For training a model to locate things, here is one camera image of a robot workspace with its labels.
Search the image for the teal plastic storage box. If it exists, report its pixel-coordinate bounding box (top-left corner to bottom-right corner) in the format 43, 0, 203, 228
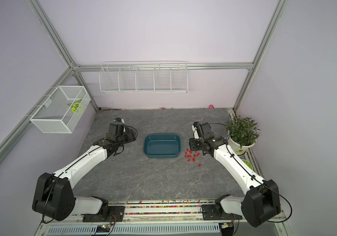
143, 133, 181, 159

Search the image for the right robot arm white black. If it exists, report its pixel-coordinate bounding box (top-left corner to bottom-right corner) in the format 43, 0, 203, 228
189, 138, 281, 228

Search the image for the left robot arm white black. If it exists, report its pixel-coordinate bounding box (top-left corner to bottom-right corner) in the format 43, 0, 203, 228
32, 128, 138, 221

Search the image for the white pot leafy plant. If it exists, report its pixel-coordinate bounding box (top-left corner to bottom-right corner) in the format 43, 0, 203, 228
227, 116, 260, 156

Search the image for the small white pot succulent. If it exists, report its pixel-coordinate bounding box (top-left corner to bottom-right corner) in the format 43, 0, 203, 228
242, 160, 254, 170

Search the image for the green toy in basket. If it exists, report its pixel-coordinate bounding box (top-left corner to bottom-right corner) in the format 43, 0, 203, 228
68, 99, 83, 114

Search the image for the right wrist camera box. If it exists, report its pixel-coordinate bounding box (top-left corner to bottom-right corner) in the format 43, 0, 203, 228
196, 123, 214, 140

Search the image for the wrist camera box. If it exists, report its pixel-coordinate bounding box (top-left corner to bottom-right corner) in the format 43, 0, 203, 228
107, 122, 124, 140
196, 123, 214, 140

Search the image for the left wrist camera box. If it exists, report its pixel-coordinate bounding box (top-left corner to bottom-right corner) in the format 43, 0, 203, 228
107, 122, 124, 140

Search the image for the white wire basket left wall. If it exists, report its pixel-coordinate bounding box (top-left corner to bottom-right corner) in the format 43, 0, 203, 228
30, 86, 91, 134

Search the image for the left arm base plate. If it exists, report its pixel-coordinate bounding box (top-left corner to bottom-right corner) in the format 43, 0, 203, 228
82, 205, 125, 222

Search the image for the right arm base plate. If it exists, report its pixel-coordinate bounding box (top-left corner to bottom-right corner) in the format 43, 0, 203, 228
200, 204, 242, 221

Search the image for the white wire wall shelf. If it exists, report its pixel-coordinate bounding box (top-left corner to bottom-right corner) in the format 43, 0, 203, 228
99, 61, 189, 93

